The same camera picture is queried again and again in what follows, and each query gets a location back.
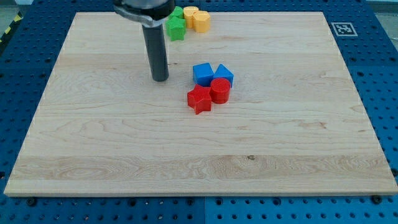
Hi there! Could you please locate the blue cube block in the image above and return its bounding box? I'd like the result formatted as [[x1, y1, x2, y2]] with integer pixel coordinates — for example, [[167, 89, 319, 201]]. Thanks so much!
[[193, 63, 214, 87]]

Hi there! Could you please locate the wooden board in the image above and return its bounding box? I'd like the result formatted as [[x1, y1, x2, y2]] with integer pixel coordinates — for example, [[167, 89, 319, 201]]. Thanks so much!
[[4, 12, 397, 197]]

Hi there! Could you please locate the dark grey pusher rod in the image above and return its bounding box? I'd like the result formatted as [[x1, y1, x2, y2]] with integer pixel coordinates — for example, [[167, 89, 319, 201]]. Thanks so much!
[[142, 24, 169, 82]]

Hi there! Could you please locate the green round block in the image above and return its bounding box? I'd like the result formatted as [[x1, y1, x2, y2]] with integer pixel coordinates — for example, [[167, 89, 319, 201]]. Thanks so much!
[[169, 6, 184, 19]]

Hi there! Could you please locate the yellow hexagon block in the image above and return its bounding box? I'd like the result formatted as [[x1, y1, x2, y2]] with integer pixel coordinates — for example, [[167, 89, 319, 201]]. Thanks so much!
[[193, 11, 211, 33]]

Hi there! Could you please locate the green star block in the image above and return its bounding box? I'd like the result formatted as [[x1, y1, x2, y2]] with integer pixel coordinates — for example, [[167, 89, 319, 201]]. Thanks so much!
[[165, 17, 186, 41]]

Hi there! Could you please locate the blue triangle block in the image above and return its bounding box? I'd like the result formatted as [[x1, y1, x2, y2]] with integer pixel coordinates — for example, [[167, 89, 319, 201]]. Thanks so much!
[[213, 63, 234, 87]]

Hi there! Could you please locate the yellow heart block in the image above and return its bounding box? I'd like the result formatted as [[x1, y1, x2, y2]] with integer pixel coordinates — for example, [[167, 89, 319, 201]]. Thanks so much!
[[183, 6, 199, 29]]

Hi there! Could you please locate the white fiducial marker tag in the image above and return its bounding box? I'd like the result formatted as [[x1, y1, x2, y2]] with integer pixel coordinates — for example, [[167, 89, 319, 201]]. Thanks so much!
[[331, 22, 358, 37]]

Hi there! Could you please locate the red cylinder block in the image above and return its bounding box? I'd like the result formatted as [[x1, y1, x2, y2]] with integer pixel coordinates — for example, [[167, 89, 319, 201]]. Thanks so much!
[[210, 78, 231, 104]]

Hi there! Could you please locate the red star block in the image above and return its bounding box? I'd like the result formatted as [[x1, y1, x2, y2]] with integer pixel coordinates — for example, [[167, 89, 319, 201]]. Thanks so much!
[[187, 84, 212, 114]]

